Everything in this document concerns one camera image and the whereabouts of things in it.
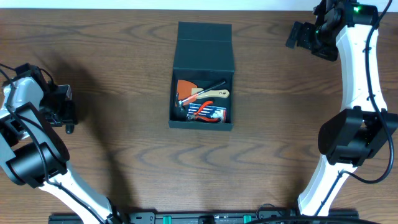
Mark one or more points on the orange scraper wooden handle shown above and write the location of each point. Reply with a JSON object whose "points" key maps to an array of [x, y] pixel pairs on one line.
{"points": [[186, 89]]}

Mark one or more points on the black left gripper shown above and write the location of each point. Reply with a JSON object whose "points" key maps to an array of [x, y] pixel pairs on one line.
{"points": [[69, 113]]}

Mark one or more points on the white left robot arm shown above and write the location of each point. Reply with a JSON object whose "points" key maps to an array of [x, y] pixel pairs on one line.
{"points": [[32, 152]]}

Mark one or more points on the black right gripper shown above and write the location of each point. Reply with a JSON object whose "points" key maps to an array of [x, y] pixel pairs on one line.
{"points": [[305, 28]]}

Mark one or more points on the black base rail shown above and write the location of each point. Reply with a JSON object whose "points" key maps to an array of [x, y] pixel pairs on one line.
{"points": [[208, 217]]}

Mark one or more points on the small hammer black red handle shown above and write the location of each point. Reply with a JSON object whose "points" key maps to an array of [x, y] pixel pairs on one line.
{"points": [[181, 103]]}

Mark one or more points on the dark green gift box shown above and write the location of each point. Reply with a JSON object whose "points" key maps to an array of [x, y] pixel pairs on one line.
{"points": [[203, 55]]}

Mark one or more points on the blue drill bit set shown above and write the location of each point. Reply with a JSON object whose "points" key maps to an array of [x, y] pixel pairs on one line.
{"points": [[216, 111]]}

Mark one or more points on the red black cutting pliers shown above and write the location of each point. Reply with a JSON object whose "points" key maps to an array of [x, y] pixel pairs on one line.
{"points": [[203, 113]]}

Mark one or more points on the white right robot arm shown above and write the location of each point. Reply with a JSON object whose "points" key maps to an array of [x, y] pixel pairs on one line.
{"points": [[345, 31]]}

